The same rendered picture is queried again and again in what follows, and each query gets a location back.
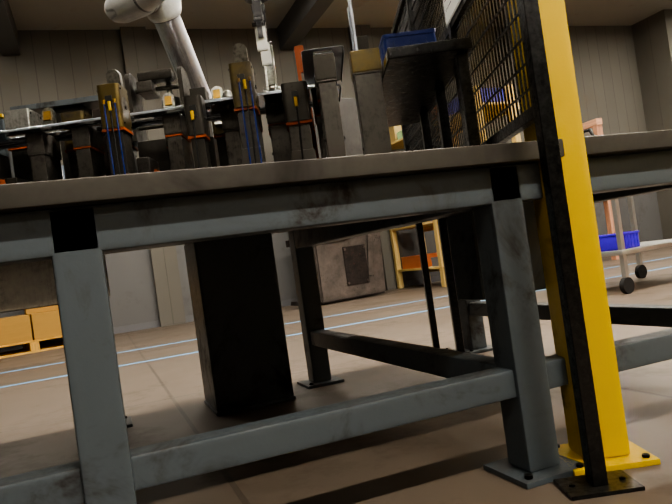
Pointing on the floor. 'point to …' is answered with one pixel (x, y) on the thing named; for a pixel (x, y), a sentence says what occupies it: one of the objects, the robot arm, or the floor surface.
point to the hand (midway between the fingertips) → (264, 54)
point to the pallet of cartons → (31, 331)
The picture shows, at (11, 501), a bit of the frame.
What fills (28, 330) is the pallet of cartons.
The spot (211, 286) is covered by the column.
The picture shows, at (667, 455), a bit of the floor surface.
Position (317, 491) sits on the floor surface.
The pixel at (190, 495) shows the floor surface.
